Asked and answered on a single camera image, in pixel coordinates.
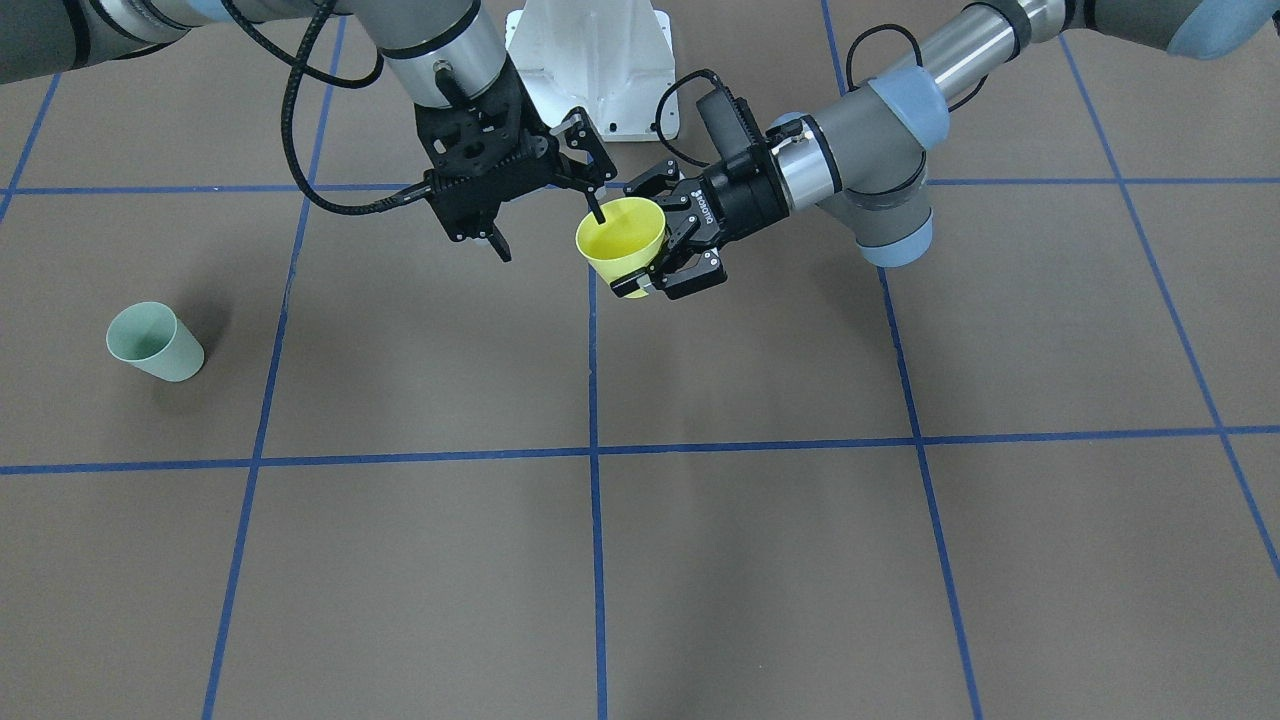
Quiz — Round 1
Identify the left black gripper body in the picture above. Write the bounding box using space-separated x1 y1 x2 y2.
672 163 791 251

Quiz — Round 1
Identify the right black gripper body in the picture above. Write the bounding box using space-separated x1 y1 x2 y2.
415 72 556 243

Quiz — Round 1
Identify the yellow plastic cup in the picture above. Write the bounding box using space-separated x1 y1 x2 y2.
573 197 667 284

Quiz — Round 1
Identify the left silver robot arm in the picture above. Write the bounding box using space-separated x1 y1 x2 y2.
575 1 1277 300

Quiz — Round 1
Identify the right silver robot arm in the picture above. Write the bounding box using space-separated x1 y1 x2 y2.
1 1 616 261

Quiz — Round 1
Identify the green plastic cup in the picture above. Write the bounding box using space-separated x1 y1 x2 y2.
105 301 206 383

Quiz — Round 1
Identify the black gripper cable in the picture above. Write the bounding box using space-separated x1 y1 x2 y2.
220 0 442 218

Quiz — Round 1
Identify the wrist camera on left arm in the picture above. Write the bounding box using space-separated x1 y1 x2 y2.
696 87 768 178

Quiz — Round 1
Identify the white pedestal mount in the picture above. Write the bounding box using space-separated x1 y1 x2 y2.
504 1 680 142

